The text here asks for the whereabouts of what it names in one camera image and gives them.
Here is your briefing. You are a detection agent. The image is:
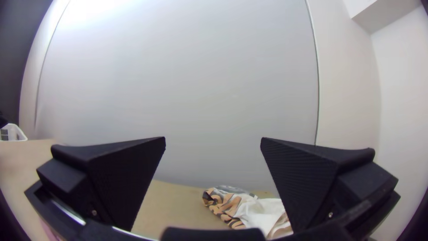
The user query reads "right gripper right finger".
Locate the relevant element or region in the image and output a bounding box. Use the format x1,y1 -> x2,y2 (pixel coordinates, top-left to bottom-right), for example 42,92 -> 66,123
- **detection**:
260,137 -> 399,233

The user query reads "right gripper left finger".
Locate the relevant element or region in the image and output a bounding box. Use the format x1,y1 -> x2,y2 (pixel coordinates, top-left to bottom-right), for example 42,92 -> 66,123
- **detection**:
36,136 -> 167,232

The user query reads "white laundry basket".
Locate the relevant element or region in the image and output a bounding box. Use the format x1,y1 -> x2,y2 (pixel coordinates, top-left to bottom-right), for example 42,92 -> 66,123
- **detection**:
0,123 -> 29,142

